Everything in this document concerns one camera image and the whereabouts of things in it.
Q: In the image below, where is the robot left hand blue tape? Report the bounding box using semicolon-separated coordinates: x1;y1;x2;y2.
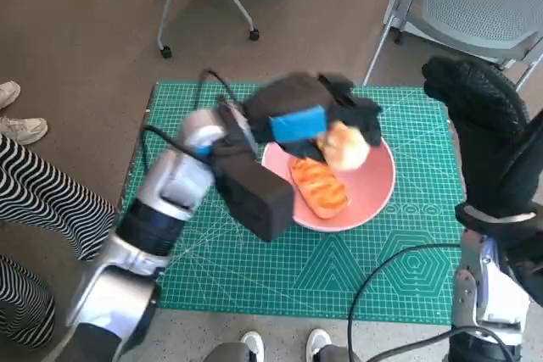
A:
244;71;383;166

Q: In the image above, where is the robot right hand black glove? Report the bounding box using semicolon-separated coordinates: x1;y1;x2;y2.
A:
422;55;543;221

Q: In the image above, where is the round toy bread bun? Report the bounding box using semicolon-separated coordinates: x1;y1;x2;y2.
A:
317;120;371;171

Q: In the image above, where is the long striped toy bread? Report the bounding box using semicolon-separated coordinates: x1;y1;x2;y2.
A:
290;157;350;220

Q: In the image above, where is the pink bowl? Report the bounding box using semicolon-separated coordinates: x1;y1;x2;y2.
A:
260;136;396;232

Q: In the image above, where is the grey mesh chair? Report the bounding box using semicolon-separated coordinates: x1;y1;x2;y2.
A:
363;0;543;92

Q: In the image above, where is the grey chair with casters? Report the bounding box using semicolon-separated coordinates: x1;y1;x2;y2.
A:
143;0;260;59

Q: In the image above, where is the green cutting mat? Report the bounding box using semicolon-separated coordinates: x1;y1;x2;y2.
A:
116;79;466;323

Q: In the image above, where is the person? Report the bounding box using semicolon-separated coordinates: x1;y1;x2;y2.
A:
0;132;118;344
0;81;48;146

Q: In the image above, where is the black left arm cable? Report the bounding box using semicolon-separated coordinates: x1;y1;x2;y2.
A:
139;68;247;166

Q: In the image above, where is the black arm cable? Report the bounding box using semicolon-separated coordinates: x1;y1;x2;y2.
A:
445;326;514;362
139;68;247;166

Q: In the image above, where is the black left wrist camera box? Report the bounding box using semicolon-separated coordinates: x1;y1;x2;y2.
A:
211;98;296;242

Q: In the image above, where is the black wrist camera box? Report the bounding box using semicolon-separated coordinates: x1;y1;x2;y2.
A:
495;226;543;308
211;98;296;242

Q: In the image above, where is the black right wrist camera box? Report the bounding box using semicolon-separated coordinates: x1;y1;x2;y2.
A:
495;226;543;308

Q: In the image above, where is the long black robot cable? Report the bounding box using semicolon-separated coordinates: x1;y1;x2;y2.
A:
346;242;462;362

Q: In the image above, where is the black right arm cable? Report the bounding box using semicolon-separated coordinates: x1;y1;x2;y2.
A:
445;326;514;362

